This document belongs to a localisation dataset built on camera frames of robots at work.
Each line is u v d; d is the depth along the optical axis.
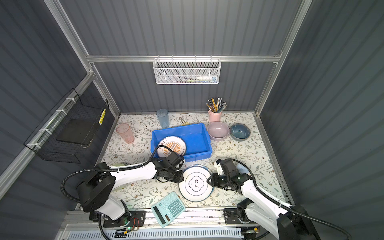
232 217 0.74
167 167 0.68
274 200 0.47
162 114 1.08
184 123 1.15
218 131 1.06
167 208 0.75
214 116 1.11
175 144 0.99
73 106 0.77
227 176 0.65
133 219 0.72
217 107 1.11
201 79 0.90
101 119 0.82
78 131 0.72
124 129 1.13
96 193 0.45
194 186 0.83
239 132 1.05
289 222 0.41
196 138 1.05
